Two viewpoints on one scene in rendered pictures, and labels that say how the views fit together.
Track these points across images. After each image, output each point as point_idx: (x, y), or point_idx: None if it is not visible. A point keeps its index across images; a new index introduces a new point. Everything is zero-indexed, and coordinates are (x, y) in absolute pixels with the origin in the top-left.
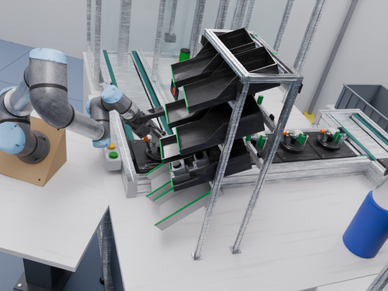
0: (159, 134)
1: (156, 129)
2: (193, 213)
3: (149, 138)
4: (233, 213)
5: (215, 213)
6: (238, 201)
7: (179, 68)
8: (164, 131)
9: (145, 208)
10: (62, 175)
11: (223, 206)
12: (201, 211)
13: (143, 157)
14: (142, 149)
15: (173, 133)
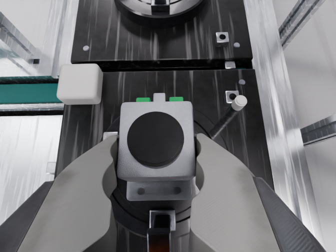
0: (277, 196)
1: (198, 219)
2: (334, 111)
3: (158, 251)
4: (325, 26)
5: (330, 62)
6: (285, 6)
7: None
8: (152, 123)
9: (328, 244)
10: None
11: (306, 40)
12: (326, 92)
13: (185, 248)
14: (123, 241)
15: (32, 78)
